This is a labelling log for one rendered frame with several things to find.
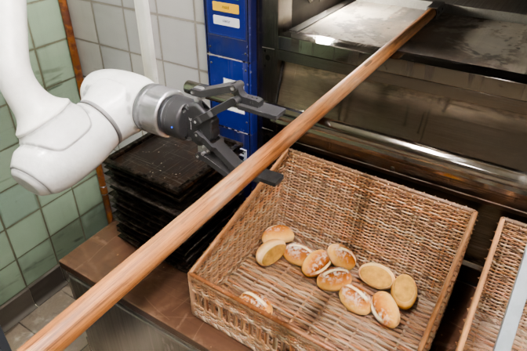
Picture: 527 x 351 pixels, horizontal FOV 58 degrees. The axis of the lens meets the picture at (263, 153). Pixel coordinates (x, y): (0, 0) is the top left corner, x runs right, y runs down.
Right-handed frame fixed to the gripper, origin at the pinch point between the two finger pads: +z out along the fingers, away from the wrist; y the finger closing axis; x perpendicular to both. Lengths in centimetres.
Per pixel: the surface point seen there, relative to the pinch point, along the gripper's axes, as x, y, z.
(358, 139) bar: -16.0, 3.8, 8.7
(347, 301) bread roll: -26, 58, 8
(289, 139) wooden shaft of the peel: -3.3, 0.0, 1.4
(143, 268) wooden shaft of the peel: 30.1, 0.2, 1.4
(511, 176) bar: -16.3, 3.0, 33.7
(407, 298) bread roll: -33, 56, 21
